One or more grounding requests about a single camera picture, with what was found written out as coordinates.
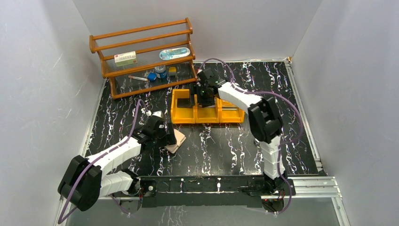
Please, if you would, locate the gold credit card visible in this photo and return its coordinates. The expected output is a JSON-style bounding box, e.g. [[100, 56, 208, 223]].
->
[[221, 100, 241, 111]]

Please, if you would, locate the round silver tin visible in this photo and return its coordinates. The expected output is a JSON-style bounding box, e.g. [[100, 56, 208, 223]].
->
[[154, 65, 167, 79]]

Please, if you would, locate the oval blue blister pack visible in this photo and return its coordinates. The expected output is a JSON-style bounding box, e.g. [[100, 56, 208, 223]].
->
[[159, 47, 191, 61]]

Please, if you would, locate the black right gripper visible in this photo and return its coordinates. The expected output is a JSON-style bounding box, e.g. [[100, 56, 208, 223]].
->
[[189, 84, 215, 108]]

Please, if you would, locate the wooden shelf rack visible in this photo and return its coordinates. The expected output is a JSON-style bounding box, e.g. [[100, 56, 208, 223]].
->
[[89, 18, 198, 99]]

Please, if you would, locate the white tube stick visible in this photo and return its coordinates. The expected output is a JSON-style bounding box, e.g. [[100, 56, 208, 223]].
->
[[128, 75, 148, 81]]

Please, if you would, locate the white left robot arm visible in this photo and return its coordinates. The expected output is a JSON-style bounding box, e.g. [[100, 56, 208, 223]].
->
[[57, 111, 186, 211]]

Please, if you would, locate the blue small container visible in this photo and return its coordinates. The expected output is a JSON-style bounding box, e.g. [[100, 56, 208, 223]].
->
[[147, 73, 157, 81]]

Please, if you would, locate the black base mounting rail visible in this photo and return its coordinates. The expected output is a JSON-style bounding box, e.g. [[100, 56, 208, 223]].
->
[[110, 175, 296, 209]]

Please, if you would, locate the yellow three-compartment plastic bin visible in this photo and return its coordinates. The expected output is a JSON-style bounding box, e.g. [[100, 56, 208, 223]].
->
[[170, 89, 245, 124]]

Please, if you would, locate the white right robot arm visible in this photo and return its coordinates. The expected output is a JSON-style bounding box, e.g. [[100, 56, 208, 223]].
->
[[192, 69, 287, 196]]

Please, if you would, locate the white medicine box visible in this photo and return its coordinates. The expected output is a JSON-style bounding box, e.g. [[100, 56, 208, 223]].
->
[[114, 51, 137, 66]]

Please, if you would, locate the black credit card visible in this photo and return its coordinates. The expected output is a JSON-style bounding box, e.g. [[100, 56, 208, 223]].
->
[[176, 98, 195, 108]]

